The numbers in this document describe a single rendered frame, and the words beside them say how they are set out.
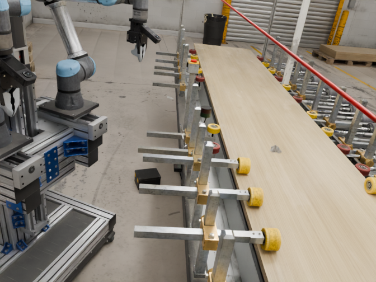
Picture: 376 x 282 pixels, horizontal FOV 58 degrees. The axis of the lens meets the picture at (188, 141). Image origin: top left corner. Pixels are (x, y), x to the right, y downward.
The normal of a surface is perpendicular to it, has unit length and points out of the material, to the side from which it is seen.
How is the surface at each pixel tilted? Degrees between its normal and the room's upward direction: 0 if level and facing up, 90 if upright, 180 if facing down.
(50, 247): 0
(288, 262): 0
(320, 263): 0
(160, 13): 90
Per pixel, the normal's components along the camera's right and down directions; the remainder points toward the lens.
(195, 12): 0.14, 0.48
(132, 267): 0.11, -0.88
